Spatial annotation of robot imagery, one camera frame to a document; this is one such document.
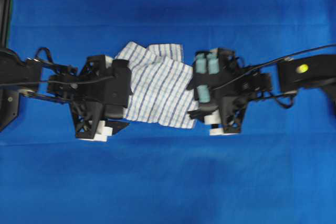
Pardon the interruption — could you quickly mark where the black aluminium frame rail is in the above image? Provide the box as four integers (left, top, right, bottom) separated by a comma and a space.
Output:
1, 0, 12, 47

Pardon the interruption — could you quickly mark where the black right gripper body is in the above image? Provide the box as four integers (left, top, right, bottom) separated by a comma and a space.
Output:
191, 48, 272, 136

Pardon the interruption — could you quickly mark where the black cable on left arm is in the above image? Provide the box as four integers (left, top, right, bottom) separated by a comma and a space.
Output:
0, 76, 116, 88

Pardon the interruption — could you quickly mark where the blue table cloth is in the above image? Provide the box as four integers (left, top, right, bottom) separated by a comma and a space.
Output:
1, 0, 335, 223

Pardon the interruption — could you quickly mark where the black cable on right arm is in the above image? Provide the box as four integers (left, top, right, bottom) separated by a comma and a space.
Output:
209, 43, 336, 91

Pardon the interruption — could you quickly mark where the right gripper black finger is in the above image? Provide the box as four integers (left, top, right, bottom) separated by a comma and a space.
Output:
193, 58, 202, 82
187, 104, 218, 120

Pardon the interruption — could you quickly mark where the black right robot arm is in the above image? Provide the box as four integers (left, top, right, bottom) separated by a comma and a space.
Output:
187, 48, 335, 135

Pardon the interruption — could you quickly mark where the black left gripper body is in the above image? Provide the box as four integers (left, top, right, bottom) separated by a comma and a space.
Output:
69, 55, 130, 142

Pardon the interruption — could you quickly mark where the white blue striped towel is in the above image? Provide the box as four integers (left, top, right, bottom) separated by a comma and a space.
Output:
116, 41, 197, 129

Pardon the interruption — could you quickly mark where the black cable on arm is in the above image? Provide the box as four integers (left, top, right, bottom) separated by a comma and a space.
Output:
209, 43, 336, 91
0, 76, 116, 88

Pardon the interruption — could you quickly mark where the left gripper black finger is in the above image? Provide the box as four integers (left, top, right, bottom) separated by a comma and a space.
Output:
104, 120, 130, 136
112, 59, 132, 95

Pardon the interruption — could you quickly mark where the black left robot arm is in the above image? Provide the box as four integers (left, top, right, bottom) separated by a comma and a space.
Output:
1, 47, 133, 142

